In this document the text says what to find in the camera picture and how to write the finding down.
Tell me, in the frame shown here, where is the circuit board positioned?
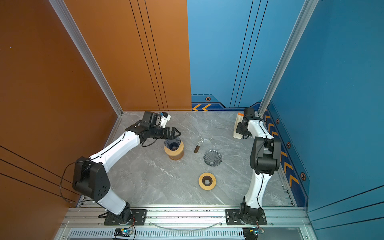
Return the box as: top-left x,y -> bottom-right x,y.
243,228 -> 265,240
114,228 -> 135,240

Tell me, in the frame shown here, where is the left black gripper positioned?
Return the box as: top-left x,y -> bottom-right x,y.
149,127 -> 182,140

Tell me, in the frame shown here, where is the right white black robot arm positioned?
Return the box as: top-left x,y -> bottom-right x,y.
235,108 -> 282,225

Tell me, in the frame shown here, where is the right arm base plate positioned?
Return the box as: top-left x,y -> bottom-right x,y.
225,208 -> 268,226

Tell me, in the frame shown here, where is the grey glass dripper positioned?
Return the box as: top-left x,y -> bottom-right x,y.
203,150 -> 223,167

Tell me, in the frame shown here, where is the right aluminium corner post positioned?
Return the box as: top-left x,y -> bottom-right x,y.
258,0 -> 319,117

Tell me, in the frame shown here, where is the aluminium front rail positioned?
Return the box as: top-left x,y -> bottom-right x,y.
54,206 -> 317,240

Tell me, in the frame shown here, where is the right circuit board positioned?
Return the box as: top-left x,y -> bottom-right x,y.
243,228 -> 265,240

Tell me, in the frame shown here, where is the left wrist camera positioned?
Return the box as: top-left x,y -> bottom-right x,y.
160,112 -> 171,128

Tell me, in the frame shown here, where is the blue glass dripper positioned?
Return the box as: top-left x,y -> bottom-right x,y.
165,137 -> 181,151

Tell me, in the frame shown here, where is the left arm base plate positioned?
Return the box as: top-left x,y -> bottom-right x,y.
104,209 -> 148,226

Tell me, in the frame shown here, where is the wooden dripper ring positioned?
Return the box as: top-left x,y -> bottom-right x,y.
198,172 -> 217,191
163,142 -> 185,159

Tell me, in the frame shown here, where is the coffee filter bag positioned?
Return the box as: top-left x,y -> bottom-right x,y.
233,112 -> 244,140

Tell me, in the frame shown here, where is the left aluminium corner post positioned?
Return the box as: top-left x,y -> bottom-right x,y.
49,0 -> 123,117

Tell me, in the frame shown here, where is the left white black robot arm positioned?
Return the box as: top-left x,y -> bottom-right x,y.
73,112 -> 181,225

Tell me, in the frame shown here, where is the aluminium corner post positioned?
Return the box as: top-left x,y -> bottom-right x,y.
49,0 -> 123,117
258,0 -> 319,117

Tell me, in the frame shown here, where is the left circuit board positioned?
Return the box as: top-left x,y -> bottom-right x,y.
114,228 -> 135,240

